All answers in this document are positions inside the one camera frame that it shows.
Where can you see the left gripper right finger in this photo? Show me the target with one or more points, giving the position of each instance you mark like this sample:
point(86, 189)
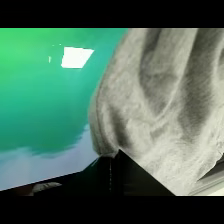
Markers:
point(133, 180)

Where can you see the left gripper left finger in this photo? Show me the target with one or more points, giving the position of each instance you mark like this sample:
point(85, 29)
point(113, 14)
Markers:
point(95, 181)

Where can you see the grey shirt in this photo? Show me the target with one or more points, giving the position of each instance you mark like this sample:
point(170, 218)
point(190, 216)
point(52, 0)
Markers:
point(160, 100)

